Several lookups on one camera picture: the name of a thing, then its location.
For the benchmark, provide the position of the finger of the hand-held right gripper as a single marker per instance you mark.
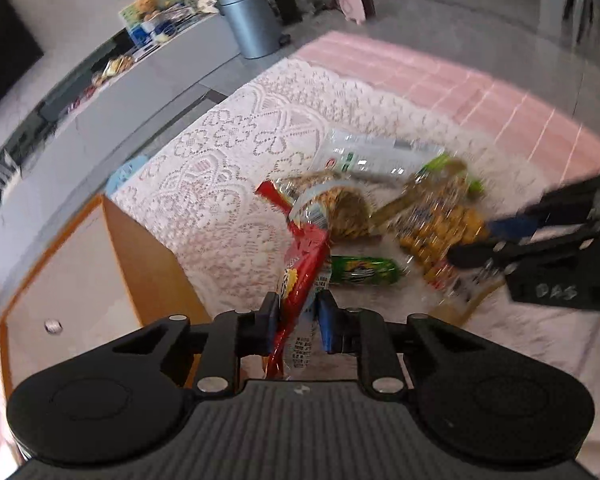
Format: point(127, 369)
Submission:
point(500, 252)
point(510, 226)

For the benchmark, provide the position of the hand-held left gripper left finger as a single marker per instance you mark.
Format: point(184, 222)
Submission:
point(267, 322)

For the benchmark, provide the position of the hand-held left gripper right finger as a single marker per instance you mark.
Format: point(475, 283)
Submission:
point(327, 322)

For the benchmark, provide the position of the green printed snack packet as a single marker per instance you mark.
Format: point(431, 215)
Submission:
point(362, 270)

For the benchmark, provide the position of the clear orange cracker packet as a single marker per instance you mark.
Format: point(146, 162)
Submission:
point(440, 230)

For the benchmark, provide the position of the long red snack packet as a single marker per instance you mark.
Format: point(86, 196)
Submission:
point(305, 255)

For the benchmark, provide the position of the lime green snack packet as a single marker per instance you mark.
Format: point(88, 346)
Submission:
point(447, 167)

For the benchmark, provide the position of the clear peanut snack packet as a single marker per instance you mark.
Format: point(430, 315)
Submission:
point(340, 205)

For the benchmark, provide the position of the white green-print snack packet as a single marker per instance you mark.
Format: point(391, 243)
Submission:
point(375, 152)

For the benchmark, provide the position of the orange cardboard box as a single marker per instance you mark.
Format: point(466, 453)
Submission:
point(80, 285)

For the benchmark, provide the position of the pink checked tablecloth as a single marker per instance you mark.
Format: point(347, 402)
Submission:
point(455, 90)

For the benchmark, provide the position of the white lace tablecloth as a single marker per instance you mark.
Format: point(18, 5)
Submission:
point(230, 160)

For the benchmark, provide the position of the light blue object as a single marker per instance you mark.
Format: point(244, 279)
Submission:
point(126, 175)

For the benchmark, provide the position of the white marble television cabinet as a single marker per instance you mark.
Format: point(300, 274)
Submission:
point(130, 110)

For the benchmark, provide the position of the pink space heater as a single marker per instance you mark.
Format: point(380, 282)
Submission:
point(357, 4)

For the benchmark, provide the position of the pile of snack bags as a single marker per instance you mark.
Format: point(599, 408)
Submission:
point(114, 69)

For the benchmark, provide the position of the grey blue pedal bin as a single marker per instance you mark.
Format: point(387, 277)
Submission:
point(250, 25)

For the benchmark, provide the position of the white router with antennas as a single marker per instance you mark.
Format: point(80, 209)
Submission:
point(2, 170)

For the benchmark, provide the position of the teddy bear picture board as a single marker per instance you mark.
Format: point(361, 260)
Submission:
point(150, 2)

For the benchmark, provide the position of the black curved television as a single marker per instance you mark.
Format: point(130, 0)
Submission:
point(2, 45)

